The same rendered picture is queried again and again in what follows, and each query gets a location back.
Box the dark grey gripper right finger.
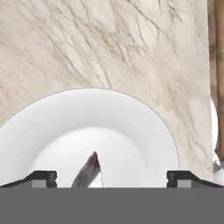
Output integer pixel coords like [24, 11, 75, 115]
[166, 170, 224, 189]

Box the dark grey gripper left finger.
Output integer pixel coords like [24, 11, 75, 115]
[0, 170, 58, 189]

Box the dark red cake slice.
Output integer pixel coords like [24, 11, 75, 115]
[70, 150, 104, 189]

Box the white rounded object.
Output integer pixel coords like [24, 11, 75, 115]
[210, 97, 224, 187]

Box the white round plate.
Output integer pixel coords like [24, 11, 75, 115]
[0, 87, 180, 189]

